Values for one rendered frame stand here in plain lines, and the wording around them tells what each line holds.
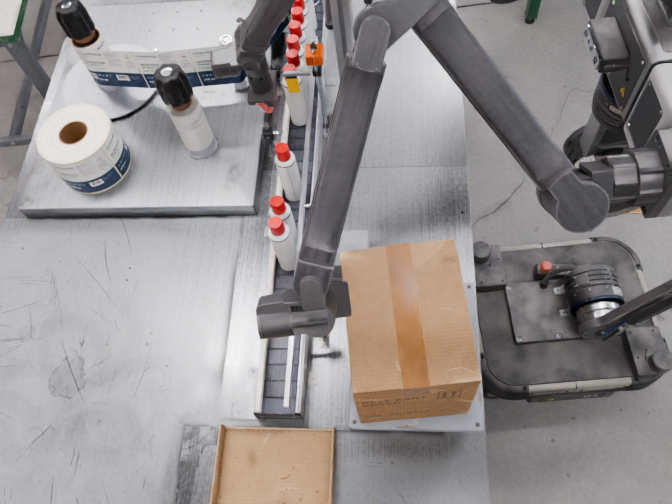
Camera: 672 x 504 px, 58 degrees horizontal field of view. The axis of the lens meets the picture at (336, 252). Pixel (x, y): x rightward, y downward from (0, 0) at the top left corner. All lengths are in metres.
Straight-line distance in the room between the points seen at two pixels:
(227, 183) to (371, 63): 0.94
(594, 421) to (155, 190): 1.66
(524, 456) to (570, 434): 0.18
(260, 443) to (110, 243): 0.70
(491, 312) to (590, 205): 1.27
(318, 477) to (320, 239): 0.66
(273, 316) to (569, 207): 0.48
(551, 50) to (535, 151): 2.33
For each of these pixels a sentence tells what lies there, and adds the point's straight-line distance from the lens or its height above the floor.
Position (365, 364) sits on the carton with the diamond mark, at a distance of 1.17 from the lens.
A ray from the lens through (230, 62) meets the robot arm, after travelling 1.49.
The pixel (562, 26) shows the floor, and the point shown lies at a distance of 3.37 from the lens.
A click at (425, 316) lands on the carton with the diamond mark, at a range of 1.20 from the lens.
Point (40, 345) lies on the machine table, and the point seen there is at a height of 0.83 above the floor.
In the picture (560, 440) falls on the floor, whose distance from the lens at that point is 2.34.
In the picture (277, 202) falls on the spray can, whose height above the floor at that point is 1.08.
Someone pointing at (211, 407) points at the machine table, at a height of 0.83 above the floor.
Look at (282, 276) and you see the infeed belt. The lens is 1.53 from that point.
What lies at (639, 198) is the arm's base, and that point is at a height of 1.46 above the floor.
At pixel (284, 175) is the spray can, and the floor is 1.00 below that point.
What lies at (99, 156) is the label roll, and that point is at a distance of 1.73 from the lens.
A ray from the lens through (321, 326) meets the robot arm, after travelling 0.99.
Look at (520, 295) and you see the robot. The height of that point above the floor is 0.26.
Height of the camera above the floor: 2.24
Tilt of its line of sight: 62 degrees down
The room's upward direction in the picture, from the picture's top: 12 degrees counter-clockwise
